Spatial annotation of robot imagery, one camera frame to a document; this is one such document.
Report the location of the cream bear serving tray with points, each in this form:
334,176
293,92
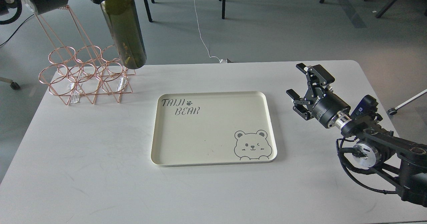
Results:
213,128

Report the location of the dark green wine bottle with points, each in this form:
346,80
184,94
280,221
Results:
122,20

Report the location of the chair caster at left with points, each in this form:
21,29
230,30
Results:
12,83

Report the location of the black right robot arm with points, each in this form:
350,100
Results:
365,148

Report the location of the copper wire wine rack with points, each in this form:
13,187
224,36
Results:
87,72

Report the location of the white chair base leg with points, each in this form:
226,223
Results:
393,111

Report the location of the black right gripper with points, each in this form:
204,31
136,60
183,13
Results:
319,102

